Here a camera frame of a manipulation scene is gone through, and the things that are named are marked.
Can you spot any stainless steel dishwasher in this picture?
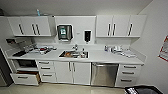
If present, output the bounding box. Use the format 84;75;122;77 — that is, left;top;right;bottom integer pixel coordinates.
90;62;119;88

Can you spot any chrome sink faucet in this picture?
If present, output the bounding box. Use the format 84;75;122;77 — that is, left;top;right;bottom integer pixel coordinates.
72;44;80;52

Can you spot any stainless steel sink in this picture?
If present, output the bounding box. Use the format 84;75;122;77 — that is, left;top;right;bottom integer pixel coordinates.
58;49;90;60

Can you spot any orange bowl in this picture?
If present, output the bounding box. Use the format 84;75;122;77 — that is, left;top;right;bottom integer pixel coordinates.
64;51;73;58

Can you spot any blue dish soap bottle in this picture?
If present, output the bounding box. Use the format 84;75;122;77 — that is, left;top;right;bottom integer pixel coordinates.
104;45;109;52

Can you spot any steel paper towel dispenser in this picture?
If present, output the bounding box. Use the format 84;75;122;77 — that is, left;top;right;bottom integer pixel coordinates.
56;24;74;43

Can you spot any white under-sink cabinet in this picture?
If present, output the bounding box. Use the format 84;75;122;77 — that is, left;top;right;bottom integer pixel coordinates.
54;61;92;86

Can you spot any stack of white dishes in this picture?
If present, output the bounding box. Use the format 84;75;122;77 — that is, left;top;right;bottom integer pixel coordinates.
111;46;125;55

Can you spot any metal dish rack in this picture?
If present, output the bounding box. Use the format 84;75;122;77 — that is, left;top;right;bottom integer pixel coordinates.
23;44;56;56

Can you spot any light blue bottle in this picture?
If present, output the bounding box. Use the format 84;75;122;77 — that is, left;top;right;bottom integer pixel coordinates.
36;8;41;17

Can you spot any built-in microwave oven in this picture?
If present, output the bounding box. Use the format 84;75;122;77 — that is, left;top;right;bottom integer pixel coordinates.
13;59;38;70

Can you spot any white bottom drawer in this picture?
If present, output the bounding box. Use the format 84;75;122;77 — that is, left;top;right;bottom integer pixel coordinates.
9;70;42;86

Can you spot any dark bin with green lid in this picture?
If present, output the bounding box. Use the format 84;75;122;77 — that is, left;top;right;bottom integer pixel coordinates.
124;85;164;94

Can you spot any red and white poster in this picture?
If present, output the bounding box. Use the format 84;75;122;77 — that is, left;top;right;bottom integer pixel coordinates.
158;34;168;63

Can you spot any black wall soap dispenser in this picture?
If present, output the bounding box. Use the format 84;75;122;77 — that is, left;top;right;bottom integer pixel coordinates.
83;29;93;44

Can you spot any white upper wall cabinet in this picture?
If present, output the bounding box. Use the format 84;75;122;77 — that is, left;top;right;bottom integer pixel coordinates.
95;14;148;38
7;15;56;38

